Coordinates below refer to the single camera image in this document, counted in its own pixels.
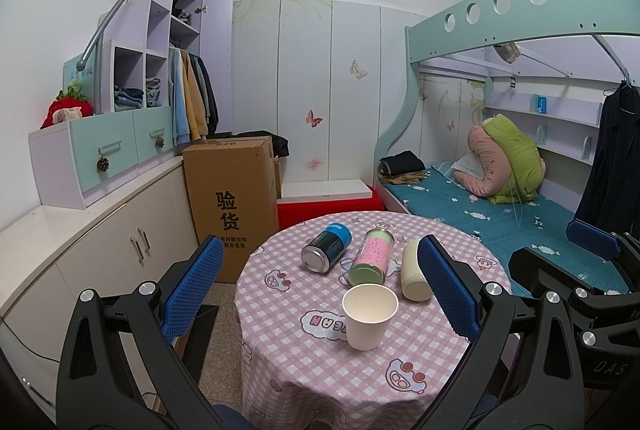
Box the dark hanging jacket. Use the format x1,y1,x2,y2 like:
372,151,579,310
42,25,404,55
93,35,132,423
192,54,220,137

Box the black hanging coat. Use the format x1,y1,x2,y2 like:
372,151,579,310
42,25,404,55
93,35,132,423
573,81,640,237

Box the white board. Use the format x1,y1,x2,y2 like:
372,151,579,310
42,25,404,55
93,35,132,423
281,179,374,205

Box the teal bunk bed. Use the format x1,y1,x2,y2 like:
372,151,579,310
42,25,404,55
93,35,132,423
372,0,640,297

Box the yellow hanging jacket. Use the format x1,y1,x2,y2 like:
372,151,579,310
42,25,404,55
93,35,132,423
180,51,210,142

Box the tall cardboard box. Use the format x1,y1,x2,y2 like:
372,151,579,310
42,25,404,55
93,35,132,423
181,136,280,285

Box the dark folded clothes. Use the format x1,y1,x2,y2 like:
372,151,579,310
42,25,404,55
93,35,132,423
378,150,427,186

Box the teal drawer unit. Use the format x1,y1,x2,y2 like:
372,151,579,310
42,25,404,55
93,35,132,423
28,105,177,210

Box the blue and black can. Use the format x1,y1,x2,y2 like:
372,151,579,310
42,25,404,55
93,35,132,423
300,223,353,274

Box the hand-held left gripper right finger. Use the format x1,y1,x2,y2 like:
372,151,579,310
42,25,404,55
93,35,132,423
416,234,587,430

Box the red strawberry plush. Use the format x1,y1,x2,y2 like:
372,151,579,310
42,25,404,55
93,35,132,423
40,81,95,130

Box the white low cabinet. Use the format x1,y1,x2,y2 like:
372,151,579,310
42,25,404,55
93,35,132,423
0,154,202,411

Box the white pillow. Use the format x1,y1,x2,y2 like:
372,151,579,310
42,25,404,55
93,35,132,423
449,153,483,185

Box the grey hanging bag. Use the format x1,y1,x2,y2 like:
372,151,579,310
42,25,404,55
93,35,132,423
492,40,524,64

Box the white paper cup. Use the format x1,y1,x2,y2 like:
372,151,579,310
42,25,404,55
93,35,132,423
341,283,399,352

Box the light blue hanging shirt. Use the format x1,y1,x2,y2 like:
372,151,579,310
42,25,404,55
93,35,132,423
167,47,193,146

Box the purple stair-shaped shelf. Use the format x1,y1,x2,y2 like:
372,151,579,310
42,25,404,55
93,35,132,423
97,0,234,146

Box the black cable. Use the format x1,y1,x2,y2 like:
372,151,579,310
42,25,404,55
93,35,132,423
0,310,62,363

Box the round table, pink checked cloth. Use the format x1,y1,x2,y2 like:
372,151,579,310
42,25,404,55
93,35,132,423
234,211,512,430

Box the teal sign board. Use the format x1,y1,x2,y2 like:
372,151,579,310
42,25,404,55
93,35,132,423
63,52,96,97

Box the black cloth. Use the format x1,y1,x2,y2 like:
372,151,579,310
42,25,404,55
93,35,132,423
235,130,290,159

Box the pink and green can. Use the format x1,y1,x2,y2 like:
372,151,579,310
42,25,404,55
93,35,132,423
348,227,396,287

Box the folded jeans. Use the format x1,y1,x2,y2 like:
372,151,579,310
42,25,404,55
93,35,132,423
114,84,146,112

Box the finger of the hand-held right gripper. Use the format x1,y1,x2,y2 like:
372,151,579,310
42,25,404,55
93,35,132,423
566,219,640,273
507,246,640,336

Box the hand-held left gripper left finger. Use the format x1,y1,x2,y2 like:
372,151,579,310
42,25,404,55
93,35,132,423
56,236,225,430

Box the cream cup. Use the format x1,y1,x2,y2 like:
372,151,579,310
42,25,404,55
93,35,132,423
401,237,434,302

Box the red box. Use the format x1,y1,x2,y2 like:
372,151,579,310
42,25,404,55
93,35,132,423
276,185,387,232

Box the white butterfly wardrobe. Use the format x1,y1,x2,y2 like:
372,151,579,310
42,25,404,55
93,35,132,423
232,0,427,198

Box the pink and green rolled quilt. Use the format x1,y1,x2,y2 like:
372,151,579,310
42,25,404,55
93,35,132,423
467,115,547,205

